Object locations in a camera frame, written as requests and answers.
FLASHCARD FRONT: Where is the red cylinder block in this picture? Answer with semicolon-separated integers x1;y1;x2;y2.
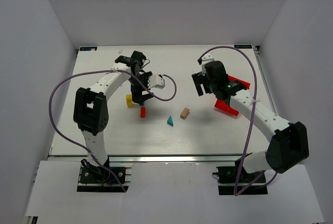
140;107;146;118

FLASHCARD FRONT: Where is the blue corner sticker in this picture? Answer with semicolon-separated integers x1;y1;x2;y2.
79;46;97;51
234;45;252;49

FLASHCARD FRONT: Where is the yellow cube block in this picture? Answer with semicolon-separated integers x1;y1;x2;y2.
126;102;133;108

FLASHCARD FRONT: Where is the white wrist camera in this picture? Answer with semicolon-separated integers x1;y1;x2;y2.
197;53;214;65
147;74;165;89

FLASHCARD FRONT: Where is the yellow arch block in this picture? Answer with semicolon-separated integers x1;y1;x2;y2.
126;95;132;102

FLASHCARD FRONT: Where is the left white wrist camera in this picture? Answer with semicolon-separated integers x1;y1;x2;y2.
147;74;165;89

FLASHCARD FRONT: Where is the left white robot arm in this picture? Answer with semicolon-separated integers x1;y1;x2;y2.
73;51;152;167

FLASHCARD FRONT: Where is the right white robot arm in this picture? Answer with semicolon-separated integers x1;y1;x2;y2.
192;58;309;174

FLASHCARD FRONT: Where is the teal triangle block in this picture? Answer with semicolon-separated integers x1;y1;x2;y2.
167;116;174;126

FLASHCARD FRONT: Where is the red plastic bin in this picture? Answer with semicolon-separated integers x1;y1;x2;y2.
213;74;252;117

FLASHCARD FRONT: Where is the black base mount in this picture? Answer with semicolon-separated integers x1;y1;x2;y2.
212;159;268;196
76;159;131;193

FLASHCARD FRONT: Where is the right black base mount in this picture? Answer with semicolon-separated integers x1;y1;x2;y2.
212;159;268;196

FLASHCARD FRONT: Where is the left blue corner sticker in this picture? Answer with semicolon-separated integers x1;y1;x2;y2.
79;46;97;51

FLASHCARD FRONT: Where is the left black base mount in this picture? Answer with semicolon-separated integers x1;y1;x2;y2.
76;159;131;193

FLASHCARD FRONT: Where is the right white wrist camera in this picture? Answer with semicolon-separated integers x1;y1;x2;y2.
197;53;214;65

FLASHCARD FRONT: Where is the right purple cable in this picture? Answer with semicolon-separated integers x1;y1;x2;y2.
197;45;278;196

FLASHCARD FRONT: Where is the right blue corner sticker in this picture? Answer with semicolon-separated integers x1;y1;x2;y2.
234;45;252;49

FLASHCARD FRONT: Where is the natural wood block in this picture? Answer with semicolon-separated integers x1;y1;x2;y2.
180;108;190;119

